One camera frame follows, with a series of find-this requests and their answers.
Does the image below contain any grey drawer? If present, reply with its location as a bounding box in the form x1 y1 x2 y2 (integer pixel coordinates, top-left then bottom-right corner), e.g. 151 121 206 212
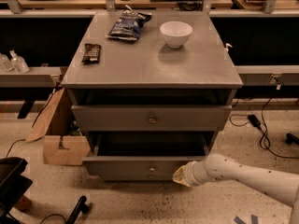
72 105 232 132
83 132 208 181

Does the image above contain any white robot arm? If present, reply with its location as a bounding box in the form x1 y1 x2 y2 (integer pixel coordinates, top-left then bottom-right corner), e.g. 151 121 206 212
173 153 299 224

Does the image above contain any grey top drawer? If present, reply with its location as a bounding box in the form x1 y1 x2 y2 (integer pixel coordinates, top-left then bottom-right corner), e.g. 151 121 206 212
72 105 232 132

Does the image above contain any grey wooden drawer cabinet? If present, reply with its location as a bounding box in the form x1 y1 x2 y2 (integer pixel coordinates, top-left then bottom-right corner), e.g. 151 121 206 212
61 9 244 182

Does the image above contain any black chair base leg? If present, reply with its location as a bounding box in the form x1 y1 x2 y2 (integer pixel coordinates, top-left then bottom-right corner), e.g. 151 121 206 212
286 133 299 145

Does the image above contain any brown cardboard box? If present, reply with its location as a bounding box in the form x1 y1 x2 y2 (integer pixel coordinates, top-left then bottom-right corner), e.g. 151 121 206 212
25 88 90 166

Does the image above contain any small white pump bottle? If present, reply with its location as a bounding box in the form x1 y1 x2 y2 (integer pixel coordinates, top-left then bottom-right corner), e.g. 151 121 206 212
224 43 233 60

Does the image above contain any white ceramic bowl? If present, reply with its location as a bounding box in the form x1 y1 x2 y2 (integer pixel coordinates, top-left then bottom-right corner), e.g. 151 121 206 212
160 21 192 49

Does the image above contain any dark snack bar wrapper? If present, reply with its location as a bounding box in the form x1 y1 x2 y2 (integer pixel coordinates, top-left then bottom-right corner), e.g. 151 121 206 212
82 43 101 63

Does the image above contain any blue chip bag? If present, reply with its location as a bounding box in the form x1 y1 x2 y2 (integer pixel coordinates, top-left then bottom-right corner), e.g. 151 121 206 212
107 5 151 42

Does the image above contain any black chair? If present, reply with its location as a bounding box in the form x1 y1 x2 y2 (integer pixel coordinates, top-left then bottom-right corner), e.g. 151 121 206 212
0 157 33 224

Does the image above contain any clear sanitizer bottle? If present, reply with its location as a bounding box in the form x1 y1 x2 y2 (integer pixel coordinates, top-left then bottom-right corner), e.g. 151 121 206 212
9 50 29 73
0 53 13 71

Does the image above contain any black power adapter cable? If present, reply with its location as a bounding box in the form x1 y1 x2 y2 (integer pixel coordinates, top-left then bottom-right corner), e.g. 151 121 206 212
228 96 299 160

